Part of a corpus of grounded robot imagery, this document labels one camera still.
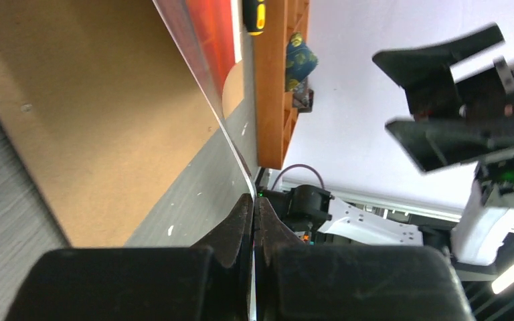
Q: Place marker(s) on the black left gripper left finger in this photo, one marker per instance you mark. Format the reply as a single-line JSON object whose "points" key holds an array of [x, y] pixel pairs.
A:
{"points": [[125, 283]]}

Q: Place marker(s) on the brown fibreboard backing board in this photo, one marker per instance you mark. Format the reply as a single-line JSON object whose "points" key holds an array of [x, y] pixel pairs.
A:
{"points": [[101, 108]]}

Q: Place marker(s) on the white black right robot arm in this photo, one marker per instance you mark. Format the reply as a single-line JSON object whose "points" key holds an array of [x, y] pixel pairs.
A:
{"points": [[317, 215]]}

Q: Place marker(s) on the dark rolled tie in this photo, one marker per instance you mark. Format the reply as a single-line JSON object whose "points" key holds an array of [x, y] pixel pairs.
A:
{"points": [[303, 98]]}

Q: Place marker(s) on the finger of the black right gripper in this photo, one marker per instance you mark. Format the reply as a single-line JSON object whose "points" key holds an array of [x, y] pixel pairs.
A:
{"points": [[424, 72], [434, 144]]}

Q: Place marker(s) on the black yellow screwdriver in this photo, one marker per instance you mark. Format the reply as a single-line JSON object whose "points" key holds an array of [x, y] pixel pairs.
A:
{"points": [[254, 16]]}

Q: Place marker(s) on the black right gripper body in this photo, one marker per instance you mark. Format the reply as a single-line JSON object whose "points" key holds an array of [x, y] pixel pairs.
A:
{"points": [[484, 110]]}

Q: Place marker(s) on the orange compartment tray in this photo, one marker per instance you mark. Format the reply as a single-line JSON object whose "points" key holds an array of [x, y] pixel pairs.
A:
{"points": [[275, 116]]}

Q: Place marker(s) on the sunset photo print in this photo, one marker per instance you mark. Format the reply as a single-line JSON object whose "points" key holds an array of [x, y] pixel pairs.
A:
{"points": [[203, 33]]}

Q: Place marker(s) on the blue yellow rolled tie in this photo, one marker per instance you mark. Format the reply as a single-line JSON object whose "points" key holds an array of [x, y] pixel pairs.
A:
{"points": [[300, 61]]}

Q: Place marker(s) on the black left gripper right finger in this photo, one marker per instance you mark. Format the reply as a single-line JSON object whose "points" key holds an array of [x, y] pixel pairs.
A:
{"points": [[296, 281]]}

